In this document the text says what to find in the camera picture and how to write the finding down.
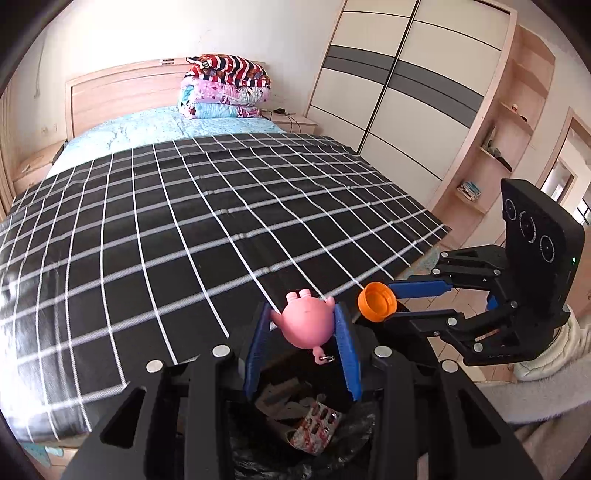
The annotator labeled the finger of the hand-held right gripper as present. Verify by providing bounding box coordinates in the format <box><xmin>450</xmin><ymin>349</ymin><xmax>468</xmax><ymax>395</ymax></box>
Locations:
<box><xmin>369</xmin><ymin>295</ymin><xmax>522</xmax><ymax>357</ymax></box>
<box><xmin>387</xmin><ymin>246</ymin><xmax>507</xmax><ymax>300</ymax></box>

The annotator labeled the wooden bed headboard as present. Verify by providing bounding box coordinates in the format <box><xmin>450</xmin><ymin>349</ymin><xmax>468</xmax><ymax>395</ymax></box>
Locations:
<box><xmin>65</xmin><ymin>59</ymin><xmax>267</xmax><ymax>139</ymax></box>

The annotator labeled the pink floral folded quilt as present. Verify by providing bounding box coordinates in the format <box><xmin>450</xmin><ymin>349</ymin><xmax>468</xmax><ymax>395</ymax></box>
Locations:
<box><xmin>181</xmin><ymin>75</ymin><xmax>273</xmax><ymax>106</ymax></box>

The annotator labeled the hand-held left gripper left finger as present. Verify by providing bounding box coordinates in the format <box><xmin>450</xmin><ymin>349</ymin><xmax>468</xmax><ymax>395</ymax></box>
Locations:
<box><xmin>60</xmin><ymin>302</ymin><xmax>274</xmax><ymax>480</ymax></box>

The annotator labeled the wooden nightstand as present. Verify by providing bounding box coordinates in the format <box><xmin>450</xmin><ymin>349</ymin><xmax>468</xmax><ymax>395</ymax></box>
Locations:
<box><xmin>11</xmin><ymin>141</ymin><xmax>68</xmax><ymax>195</ymax></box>
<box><xmin>265</xmin><ymin>111</ymin><xmax>319</xmax><ymax>136</ymax></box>

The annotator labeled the red blister pack card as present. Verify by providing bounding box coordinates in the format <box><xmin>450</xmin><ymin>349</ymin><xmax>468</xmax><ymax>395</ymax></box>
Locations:
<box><xmin>288</xmin><ymin>399</ymin><xmax>342</xmax><ymax>455</ymax></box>

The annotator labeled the light blue bed sheet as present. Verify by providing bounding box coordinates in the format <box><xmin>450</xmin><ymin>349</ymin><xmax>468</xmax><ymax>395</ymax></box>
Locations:
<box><xmin>46</xmin><ymin>105</ymin><xmax>287</xmax><ymax>178</ymax></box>

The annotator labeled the wooden open shelf unit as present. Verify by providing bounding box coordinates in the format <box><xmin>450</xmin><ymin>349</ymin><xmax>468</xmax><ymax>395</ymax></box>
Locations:
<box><xmin>434</xmin><ymin>25</ymin><xmax>556</xmax><ymax>250</ymax></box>

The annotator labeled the light blue cartoon folded quilt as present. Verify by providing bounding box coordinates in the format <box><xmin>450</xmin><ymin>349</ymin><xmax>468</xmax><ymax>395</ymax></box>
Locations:
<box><xmin>178</xmin><ymin>88</ymin><xmax>262</xmax><ymax>121</ymax></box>

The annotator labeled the bin with black bag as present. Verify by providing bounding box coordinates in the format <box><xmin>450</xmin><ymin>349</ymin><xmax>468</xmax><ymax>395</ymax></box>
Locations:
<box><xmin>226</xmin><ymin>323</ymin><xmax>384</xmax><ymax>480</ymax></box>

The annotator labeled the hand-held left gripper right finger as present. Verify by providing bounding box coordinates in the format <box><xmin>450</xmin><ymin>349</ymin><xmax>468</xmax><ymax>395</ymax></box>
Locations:
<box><xmin>333</xmin><ymin>302</ymin><xmax>546</xmax><ymax>480</ymax></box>

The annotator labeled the person's right forearm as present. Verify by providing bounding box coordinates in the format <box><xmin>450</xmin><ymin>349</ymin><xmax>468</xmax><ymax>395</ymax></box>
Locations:
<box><xmin>515</xmin><ymin>307</ymin><xmax>591</xmax><ymax>384</ymax></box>

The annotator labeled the black charger cable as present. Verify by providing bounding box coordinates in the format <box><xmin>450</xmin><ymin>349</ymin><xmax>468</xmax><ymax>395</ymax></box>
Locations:
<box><xmin>261</xmin><ymin>107</ymin><xmax>301</xmax><ymax>134</ymax></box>

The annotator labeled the beige plastic bracket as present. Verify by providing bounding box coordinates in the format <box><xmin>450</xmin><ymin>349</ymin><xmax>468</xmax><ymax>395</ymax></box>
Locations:
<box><xmin>255</xmin><ymin>379</ymin><xmax>315</xmax><ymax>418</ymax></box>

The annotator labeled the pink pig toy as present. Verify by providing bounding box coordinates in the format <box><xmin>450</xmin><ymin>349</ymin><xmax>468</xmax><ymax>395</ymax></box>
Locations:
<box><xmin>269</xmin><ymin>290</ymin><xmax>337</xmax><ymax>366</ymax></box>

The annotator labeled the orange bottle cap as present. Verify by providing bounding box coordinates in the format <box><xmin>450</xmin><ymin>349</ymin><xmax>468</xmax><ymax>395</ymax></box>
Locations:
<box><xmin>358</xmin><ymin>282</ymin><xmax>398</xmax><ymax>323</ymax></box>

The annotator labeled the grey shelf item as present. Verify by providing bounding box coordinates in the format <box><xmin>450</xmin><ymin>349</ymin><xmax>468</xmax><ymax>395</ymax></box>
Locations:
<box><xmin>482</xmin><ymin>127</ymin><xmax>513</xmax><ymax>172</ymax></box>

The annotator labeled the person's light grey clothing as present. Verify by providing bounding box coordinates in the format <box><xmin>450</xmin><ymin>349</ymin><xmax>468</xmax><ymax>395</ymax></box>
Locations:
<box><xmin>475</xmin><ymin>376</ymin><xmax>591</xmax><ymax>480</ymax></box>

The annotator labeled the black white-grid mat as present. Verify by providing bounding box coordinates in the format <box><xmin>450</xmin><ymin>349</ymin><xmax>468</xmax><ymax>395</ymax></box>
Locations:
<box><xmin>0</xmin><ymin>133</ymin><xmax>453</xmax><ymax>446</ymax></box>

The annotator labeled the white and grey wardrobe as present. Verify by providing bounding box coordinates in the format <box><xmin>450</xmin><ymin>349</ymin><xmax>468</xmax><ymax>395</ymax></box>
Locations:
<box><xmin>307</xmin><ymin>0</ymin><xmax>518</xmax><ymax>208</ymax></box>

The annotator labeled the red striped folded blanket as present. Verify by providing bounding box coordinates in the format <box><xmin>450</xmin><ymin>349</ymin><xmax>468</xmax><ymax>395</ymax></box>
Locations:
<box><xmin>186</xmin><ymin>54</ymin><xmax>271</xmax><ymax>87</ymax></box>

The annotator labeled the wooden door frame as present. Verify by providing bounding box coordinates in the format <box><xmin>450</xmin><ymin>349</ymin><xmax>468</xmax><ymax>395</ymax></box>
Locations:
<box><xmin>538</xmin><ymin>108</ymin><xmax>591</xmax><ymax>224</ymax></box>

